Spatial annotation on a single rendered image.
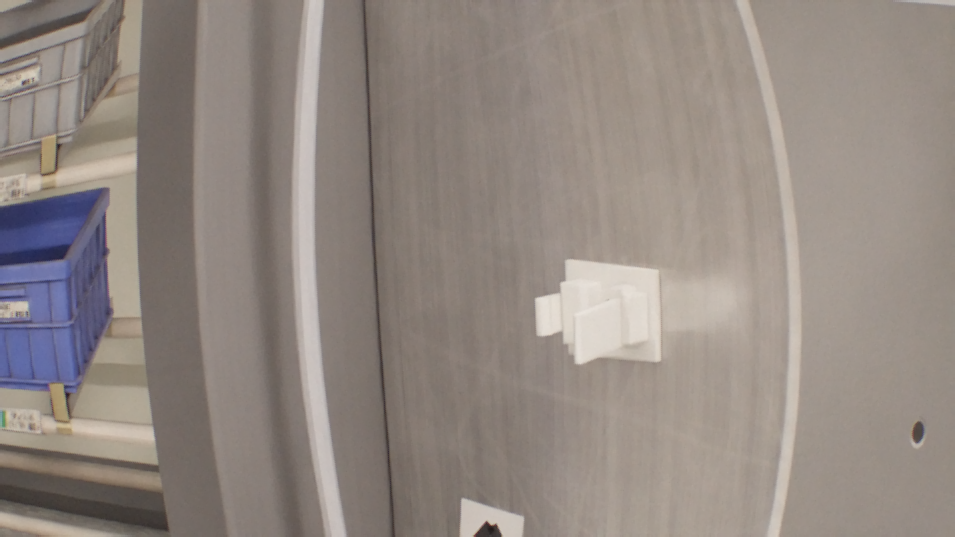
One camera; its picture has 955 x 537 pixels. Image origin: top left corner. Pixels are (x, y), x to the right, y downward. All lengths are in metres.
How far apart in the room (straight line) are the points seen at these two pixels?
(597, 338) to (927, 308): 0.09
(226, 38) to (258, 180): 0.03
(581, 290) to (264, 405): 0.07
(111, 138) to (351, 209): 5.57
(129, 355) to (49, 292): 0.80
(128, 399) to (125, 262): 0.19
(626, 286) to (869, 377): 0.07
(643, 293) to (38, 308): 4.89
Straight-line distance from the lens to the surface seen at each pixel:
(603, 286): 1.03
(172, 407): 1.06
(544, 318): 1.03
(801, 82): 0.99
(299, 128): 1.04
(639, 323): 1.02
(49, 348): 5.92
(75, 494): 6.73
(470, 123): 1.05
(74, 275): 5.97
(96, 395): 6.69
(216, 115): 1.04
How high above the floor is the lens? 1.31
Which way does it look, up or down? 9 degrees down
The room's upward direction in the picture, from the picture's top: 4 degrees counter-clockwise
